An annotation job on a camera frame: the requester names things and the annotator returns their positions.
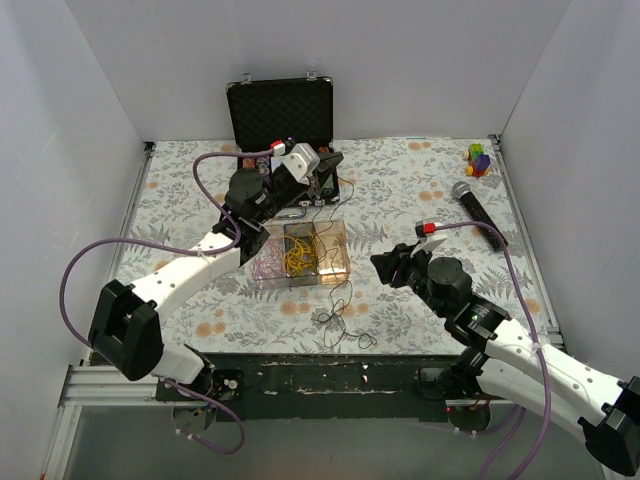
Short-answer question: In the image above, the black handheld microphone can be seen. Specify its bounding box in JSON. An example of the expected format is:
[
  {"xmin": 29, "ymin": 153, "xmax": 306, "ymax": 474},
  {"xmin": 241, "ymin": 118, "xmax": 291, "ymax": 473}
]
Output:
[{"xmin": 452, "ymin": 181, "xmax": 508, "ymax": 251}]

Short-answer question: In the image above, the clear plastic organizer box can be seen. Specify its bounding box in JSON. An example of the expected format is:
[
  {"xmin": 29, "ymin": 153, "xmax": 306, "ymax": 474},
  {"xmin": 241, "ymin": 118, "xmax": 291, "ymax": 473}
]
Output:
[{"xmin": 251, "ymin": 220, "xmax": 351, "ymax": 289}]

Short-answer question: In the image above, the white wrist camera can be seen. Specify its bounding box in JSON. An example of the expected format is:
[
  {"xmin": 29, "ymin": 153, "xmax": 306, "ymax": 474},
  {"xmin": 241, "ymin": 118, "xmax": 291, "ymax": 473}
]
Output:
[
  {"xmin": 411, "ymin": 220, "xmax": 447, "ymax": 257},
  {"xmin": 282, "ymin": 143, "xmax": 320, "ymax": 185}
]

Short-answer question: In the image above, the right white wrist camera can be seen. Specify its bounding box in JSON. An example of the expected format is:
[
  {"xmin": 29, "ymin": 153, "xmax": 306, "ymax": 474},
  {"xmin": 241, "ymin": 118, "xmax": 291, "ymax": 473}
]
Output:
[{"xmin": 411, "ymin": 220, "xmax": 447, "ymax": 257}]

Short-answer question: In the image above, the colourful toy block train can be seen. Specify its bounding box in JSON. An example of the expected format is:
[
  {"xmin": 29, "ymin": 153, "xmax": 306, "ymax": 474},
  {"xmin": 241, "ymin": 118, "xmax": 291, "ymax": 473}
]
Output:
[{"xmin": 463, "ymin": 143, "xmax": 491, "ymax": 178}]

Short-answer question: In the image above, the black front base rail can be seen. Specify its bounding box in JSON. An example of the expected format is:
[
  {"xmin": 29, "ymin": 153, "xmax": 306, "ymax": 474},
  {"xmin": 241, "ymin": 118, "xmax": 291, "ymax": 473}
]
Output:
[{"xmin": 134, "ymin": 351, "xmax": 491, "ymax": 422}]

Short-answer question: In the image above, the floral table mat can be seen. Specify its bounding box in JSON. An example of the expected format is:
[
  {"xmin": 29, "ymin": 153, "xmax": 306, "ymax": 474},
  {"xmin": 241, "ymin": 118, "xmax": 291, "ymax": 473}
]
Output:
[{"xmin": 102, "ymin": 137, "xmax": 556, "ymax": 357}]

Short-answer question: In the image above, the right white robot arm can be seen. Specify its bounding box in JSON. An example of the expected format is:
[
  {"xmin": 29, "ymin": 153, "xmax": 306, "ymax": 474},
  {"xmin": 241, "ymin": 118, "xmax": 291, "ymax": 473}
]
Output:
[{"xmin": 370, "ymin": 244, "xmax": 639, "ymax": 476}]

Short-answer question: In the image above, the pink thin wire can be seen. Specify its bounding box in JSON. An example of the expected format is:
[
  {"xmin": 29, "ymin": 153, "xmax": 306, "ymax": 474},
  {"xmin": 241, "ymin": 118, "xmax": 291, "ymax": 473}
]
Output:
[{"xmin": 252, "ymin": 234, "xmax": 285, "ymax": 281}]

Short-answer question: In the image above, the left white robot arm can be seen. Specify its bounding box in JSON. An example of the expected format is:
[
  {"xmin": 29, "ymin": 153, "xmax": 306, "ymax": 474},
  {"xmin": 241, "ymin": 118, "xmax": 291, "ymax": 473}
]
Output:
[{"xmin": 88, "ymin": 144, "xmax": 343, "ymax": 400}]

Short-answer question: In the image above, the dark brown thin wire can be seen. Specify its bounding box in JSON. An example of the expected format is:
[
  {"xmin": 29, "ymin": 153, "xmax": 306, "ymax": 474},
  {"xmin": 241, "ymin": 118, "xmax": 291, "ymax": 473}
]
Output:
[{"xmin": 309, "ymin": 174, "xmax": 379, "ymax": 350}]

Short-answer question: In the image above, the black poker chip case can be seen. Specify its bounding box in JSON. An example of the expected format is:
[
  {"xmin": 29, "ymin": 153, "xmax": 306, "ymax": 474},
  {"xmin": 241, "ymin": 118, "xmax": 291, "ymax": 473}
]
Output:
[{"xmin": 225, "ymin": 72, "xmax": 340, "ymax": 214}]

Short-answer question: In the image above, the orange green chip row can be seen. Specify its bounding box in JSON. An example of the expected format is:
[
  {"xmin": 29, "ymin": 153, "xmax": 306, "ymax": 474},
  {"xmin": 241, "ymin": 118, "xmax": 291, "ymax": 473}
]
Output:
[{"xmin": 319, "ymin": 146, "xmax": 335, "ymax": 198}]

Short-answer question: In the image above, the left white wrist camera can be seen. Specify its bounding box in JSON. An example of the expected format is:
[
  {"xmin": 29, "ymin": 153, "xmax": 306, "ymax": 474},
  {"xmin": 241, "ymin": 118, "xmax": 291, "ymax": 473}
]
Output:
[{"xmin": 282, "ymin": 143, "xmax": 320, "ymax": 185}]

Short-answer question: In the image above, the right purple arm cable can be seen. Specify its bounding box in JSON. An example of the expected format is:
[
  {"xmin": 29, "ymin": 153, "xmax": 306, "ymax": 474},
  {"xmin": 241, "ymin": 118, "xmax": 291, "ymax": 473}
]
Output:
[{"xmin": 429, "ymin": 221, "xmax": 553, "ymax": 480}]

